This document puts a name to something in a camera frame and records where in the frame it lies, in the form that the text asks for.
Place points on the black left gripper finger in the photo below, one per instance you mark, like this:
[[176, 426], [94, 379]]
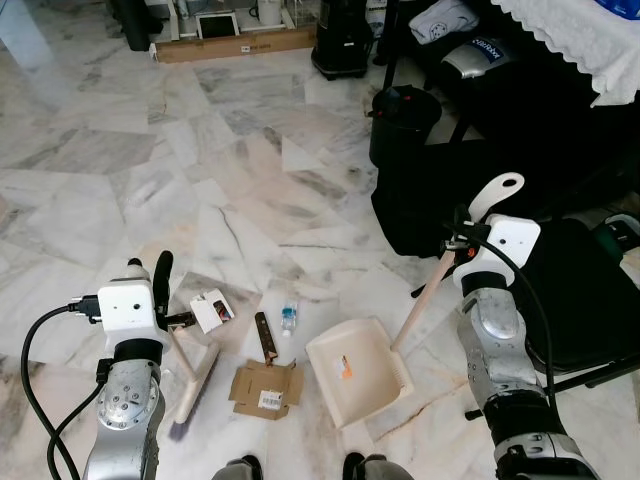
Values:
[[163, 275], [135, 264]]

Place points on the cream hand broom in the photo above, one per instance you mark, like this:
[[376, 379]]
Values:
[[198, 390]]

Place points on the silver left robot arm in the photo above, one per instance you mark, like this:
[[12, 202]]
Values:
[[122, 420]]

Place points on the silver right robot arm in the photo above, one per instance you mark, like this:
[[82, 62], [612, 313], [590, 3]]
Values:
[[505, 360]]

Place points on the black floor appliance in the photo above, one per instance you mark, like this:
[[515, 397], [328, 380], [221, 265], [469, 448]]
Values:
[[343, 40]]

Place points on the small white printed box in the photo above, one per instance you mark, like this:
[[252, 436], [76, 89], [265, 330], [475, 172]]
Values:
[[210, 312]]

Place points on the black fabric bag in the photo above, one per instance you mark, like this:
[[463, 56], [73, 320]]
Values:
[[430, 200]]

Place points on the flattened brown cardboard box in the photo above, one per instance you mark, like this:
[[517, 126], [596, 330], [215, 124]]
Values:
[[262, 385]]

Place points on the small clear bottle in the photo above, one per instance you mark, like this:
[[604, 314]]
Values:
[[289, 318]]

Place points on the black folding chair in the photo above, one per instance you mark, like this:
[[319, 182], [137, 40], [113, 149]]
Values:
[[575, 295]]

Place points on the black round bin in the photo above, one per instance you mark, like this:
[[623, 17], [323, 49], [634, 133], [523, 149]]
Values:
[[403, 125]]

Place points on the grey robot left foot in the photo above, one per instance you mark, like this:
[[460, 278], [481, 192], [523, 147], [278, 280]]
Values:
[[238, 470]]

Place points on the grey robot foot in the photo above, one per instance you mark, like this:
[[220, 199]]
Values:
[[238, 470], [375, 468]]

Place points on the silver and navy bag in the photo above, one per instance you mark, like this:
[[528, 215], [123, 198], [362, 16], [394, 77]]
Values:
[[478, 58]]

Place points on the white printed cloth bag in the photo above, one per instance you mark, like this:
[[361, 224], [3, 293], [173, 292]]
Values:
[[443, 20]]

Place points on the white lace tablecloth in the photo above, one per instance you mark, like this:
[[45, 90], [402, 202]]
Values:
[[580, 40]]

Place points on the long brown cardboard box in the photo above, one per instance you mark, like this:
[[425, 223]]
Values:
[[235, 46]]

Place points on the grey robot right foot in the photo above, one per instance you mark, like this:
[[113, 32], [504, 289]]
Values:
[[375, 468]]

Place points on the white framed tablet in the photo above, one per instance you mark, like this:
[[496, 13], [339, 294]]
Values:
[[217, 24]]

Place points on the blue packet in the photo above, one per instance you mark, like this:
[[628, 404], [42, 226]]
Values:
[[622, 8]]

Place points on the white jug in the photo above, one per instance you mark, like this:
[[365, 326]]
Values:
[[269, 10]]

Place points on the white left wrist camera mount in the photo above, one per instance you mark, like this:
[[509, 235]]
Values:
[[128, 305]]

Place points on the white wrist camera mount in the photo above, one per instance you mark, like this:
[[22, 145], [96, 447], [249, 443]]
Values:
[[128, 305], [512, 240]]

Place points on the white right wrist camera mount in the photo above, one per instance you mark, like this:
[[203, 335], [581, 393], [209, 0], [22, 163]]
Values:
[[512, 240]]

